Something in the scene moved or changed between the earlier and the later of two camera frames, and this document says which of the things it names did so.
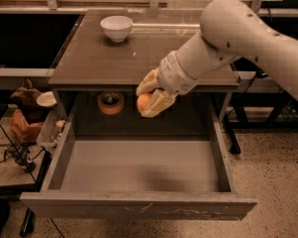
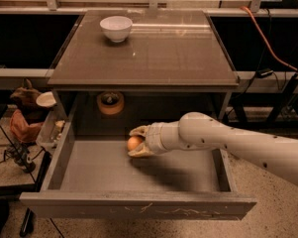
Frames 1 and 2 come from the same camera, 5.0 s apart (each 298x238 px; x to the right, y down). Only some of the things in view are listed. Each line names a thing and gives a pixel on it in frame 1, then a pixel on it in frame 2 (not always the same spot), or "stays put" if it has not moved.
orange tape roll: (110, 102) stays put
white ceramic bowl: (117, 27) stays put
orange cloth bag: (25, 132) stays put
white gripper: (175, 72) → (153, 138)
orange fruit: (143, 101) → (133, 142)
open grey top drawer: (176, 177) stays put
